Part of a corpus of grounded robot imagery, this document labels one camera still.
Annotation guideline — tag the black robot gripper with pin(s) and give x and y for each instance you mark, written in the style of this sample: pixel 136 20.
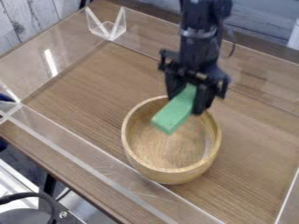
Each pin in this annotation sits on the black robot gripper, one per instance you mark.
pixel 193 66

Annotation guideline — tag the green rectangular block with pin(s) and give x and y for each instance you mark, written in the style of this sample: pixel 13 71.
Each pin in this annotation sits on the green rectangular block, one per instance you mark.
pixel 172 115

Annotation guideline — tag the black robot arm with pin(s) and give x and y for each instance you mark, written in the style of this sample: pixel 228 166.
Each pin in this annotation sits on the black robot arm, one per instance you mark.
pixel 203 15

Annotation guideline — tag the brown wooden bowl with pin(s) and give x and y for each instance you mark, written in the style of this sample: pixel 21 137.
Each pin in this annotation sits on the brown wooden bowl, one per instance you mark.
pixel 169 159

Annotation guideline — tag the black table leg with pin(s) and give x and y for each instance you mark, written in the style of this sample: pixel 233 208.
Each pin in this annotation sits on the black table leg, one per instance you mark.
pixel 49 184

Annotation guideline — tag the clear acrylic corner bracket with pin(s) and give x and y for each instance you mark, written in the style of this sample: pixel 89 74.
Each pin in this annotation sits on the clear acrylic corner bracket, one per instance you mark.
pixel 107 30

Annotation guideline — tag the clear acrylic front wall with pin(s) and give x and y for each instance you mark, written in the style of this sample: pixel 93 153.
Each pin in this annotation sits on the clear acrylic front wall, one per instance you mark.
pixel 99 177

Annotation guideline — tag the black metal bracket with screw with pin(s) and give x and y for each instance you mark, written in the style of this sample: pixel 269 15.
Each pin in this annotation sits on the black metal bracket with screw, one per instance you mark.
pixel 53 213

